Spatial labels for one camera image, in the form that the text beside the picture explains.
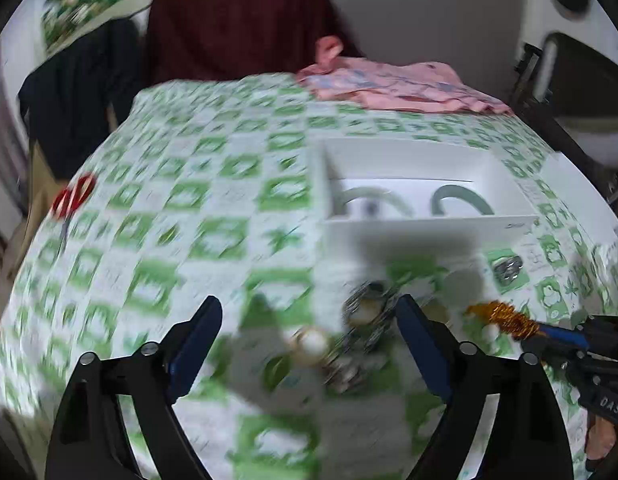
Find gold tinsel bracelet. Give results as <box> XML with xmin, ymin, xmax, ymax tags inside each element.
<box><xmin>464</xmin><ymin>301</ymin><xmax>540</xmax><ymax>338</ymax></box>

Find white cardboard box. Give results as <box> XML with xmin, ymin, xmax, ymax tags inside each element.
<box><xmin>309</xmin><ymin>136</ymin><xmax>540</xmax><ymax>273</ymax></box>

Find pink floral cloth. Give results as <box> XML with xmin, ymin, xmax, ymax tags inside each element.
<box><xmin>295</xmin><ymin>36</ymin><xmax>515</xmax><ymax>116</ymax></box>

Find person's right hand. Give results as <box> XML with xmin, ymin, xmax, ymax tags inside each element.
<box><xmin>586</xmin><ymin>412</ymin><xmax>618</xmax><ymax>462</ymax></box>

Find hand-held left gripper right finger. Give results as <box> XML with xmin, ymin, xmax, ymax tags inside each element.
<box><xmin>395</xmin><ymin>294</ymin><xmax>575</xmax><ymax>480</ymax></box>

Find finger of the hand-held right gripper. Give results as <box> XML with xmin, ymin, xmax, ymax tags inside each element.
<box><xmin>520</xmin><ymin>335</ymin><xmax>587</xmax><ymax>368</ymax></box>
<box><xmin>536</xmin><ymin>322</ymin><xmax>592</xmax><ymax>350</ymax></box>

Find white box lid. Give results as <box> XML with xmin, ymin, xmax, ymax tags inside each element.
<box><xmin>536</xmin><ymin>150</ymin><xmax>618</xmax><ymax>241</ymax></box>

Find beaded silver bracelet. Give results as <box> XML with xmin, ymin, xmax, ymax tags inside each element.
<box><xmin>323</xmin><ymin>354</ymin><xmax>371</xmax><ymax>394</ymax></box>

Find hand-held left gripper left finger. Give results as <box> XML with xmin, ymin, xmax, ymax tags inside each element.
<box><xmin>45</xmin><ymin>296</ymin><xmax>224</xmax><ymax>480</ymax></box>

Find dark jacket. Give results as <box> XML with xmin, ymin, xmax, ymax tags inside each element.
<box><xmin>18</xmin><ymin>19</ymin><xmax>150</xmax><ymax>181</ymax></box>

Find silver ring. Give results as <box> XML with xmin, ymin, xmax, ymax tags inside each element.
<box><xmin>493</xmin><ymin>255</ymin><xmax>525</xmax><ymax>282</ymax></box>

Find black folding chair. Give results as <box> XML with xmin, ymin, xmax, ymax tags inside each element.
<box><xmin>509</xmin><ymin>32</ymin><xmax>618</xmax><ymax>201</ymax></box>

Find red handled scissors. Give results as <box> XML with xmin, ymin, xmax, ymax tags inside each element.
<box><xmin>51</xmin><ymin>172</ymin><xmax>97</xmax><ymax>256</ymax></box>

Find maroon velvet cloth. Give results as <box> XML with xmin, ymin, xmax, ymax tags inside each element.
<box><xmin>148</xmin><ymin>0</ymin><xmax>362</xmax><ymax>85</ymax></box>

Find pearl ring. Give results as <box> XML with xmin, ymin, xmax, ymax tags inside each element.
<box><xmin>294</xmin><ymin>327</ymin><xmax>331</xmax><ymax>361</ymax></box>

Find green checked tablecloth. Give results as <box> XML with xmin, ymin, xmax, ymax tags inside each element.
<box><xmin>0</xmin><ymin>72</ymin><xmax>618</xmax><ymax>480</ymax></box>

